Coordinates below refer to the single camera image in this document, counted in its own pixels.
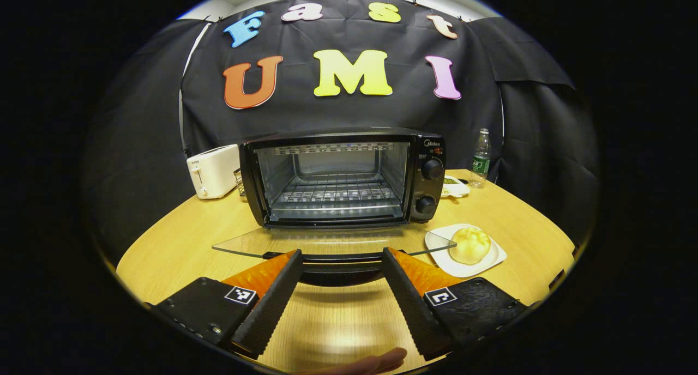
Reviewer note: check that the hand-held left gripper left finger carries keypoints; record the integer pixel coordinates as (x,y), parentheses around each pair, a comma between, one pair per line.
(272,304)

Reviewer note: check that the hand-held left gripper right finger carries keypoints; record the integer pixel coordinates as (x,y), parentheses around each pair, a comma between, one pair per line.
(411,304)

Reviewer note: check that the golden bread bun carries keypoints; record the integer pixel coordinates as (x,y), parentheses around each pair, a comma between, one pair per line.
(469,245)

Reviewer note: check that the black electric oven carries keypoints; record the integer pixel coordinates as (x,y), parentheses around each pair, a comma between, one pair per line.
(428,184)

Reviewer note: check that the white square plate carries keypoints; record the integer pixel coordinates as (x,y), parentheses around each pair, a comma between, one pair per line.
(444,258)

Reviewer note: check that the white divided condiment dish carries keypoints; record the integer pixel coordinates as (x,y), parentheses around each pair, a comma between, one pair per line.
(455,188)

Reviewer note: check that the white toaster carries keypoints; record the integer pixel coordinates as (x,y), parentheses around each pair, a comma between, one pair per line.
(215,170)

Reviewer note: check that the clear plastic water bottle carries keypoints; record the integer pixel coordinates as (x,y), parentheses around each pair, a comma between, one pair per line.
(480,159)

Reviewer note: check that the black backdrop cloth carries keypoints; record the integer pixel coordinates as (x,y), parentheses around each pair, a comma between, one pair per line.
(338,113)

